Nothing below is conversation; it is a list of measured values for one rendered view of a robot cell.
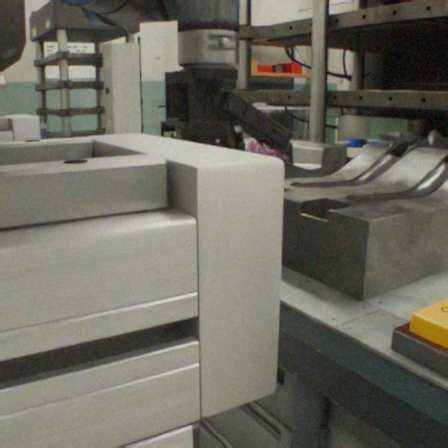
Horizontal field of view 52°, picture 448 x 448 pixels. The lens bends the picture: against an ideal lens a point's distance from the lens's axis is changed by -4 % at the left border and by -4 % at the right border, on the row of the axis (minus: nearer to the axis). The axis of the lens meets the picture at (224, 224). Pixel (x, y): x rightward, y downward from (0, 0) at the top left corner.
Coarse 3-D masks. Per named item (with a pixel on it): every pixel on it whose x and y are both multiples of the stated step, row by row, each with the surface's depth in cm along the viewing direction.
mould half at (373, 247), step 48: (384, 144) 84; (288, 192) 63; (336, 192) 63; (384, 192) 67; (288, 240) 60; (336, 240) 53; (384, 240) 51; (432, 240) 56; (336, 288) 54; (384, 288) 53
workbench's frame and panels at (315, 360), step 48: (288, 336) 60; (336, 336) 46; (288, 384) 63; (336, 384) 53; (384, 384) 41; (432, 384) 37; (240, 432) 76; (288, 432) 65; (336, 432) 56; (384, 432) 48; (432, 432) 43
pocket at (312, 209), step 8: (312, 200) 59; (320, 200) 60; (328, 200) 60; (336, 200) 59; (304, 208) 58; (312, 208) 59; (320, 208) 60; (328, 208) 60; (336, 208) 59; (312, 216) 57; (320, 216) 60
